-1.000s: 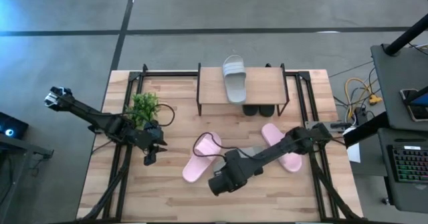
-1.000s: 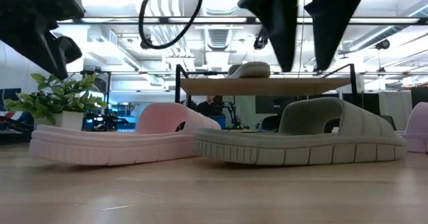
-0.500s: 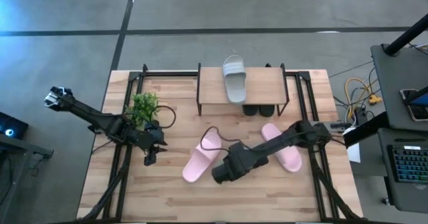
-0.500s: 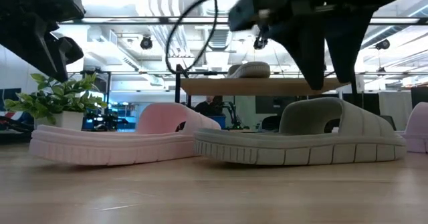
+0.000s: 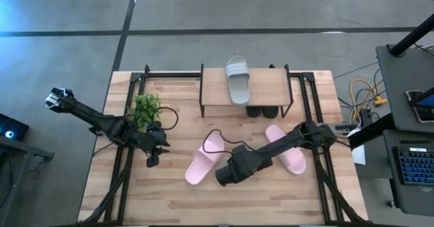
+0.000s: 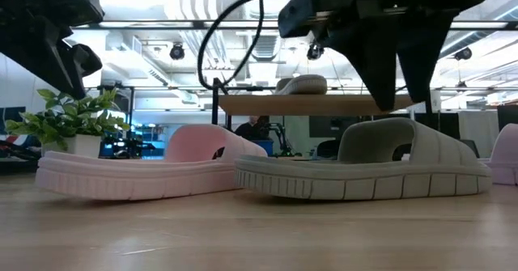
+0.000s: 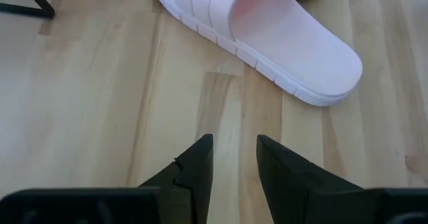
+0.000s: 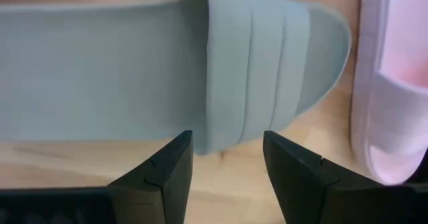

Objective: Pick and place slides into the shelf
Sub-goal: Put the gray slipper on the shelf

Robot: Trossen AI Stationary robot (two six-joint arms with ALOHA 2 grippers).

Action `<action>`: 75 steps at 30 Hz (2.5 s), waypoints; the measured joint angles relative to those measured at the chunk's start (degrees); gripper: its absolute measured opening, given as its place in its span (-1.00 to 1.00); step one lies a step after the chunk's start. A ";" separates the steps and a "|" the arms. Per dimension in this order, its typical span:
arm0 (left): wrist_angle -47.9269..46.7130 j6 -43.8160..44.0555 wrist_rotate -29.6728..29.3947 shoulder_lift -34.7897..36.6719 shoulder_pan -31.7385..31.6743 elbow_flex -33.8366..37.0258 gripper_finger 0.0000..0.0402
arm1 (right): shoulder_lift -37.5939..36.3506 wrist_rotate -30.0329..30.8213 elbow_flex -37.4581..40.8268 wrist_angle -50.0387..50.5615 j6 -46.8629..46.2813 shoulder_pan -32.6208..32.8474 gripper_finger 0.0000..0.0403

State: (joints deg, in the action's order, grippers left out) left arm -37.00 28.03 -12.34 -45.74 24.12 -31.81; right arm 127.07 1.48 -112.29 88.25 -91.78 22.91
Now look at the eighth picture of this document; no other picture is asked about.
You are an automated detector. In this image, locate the grey slide sandal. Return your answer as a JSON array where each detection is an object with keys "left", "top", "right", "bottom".
[{"left": 0, "top": 0, "right": 352, "bottom": 155}]

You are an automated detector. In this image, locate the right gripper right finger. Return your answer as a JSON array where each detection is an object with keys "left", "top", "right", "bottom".
[{"left": 263, "top": 130, "right": 385, "bottom": 224}]

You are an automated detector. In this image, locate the pink slide sandal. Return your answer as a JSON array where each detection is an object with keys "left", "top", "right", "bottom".
[{"left": 349, "top": 0, "right": 428, "bottom": 187}]

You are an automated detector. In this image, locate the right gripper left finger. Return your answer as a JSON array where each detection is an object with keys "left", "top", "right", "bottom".
[{"left": 108, "top": 130, "right": 195, "bottom": 224}]

